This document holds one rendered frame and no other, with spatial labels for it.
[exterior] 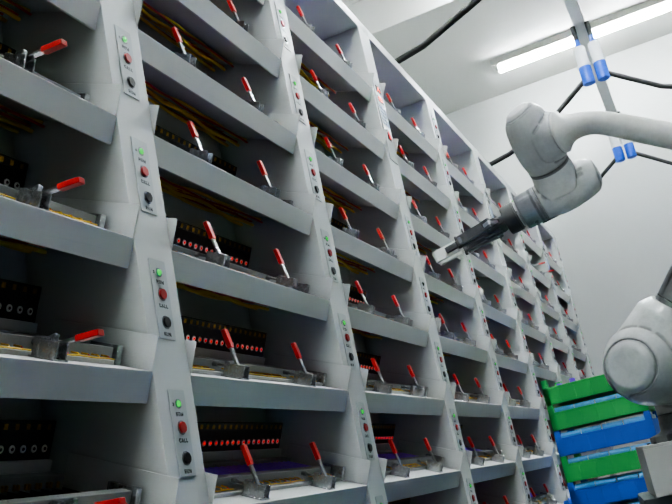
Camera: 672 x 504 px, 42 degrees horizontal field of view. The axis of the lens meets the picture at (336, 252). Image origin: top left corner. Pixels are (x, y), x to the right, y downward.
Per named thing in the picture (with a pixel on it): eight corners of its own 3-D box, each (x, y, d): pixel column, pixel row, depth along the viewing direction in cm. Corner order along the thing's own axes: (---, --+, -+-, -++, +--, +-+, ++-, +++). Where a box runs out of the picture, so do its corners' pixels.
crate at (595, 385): (651, 385, 284) (644, 361, 286) (641, 383, 267) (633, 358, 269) (561, 406, 296) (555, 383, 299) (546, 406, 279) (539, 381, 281)
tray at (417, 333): (426, 347, 253) (431, 314, 254) (343, 325, 199) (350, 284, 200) (362, 338, 262) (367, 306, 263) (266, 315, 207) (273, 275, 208)
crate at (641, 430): (666, 435, 280) (659, 410, 282) (657, 436, 262) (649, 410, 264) (574, 454, 292) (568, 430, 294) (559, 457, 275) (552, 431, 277)
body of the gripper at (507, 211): (523, 223, 213) (489, 241, 216) (530, 230, 221) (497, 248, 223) (509, 197, 216) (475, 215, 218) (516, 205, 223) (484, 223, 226)
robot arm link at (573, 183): (547, 210, 223) (522, 169, 219) (603, 180, 219) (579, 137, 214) (554, 228, 213) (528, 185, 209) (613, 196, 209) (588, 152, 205)
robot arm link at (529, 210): (552, 222, 219) (530, 234, 221) (535, 191, 222) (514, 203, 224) (545, 214, 211) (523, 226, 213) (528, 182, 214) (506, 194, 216)
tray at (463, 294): (473, 310, 322) (478, 273, 323) (421, 286, 267) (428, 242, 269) (421, 304, 330) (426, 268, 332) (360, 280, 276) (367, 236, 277)
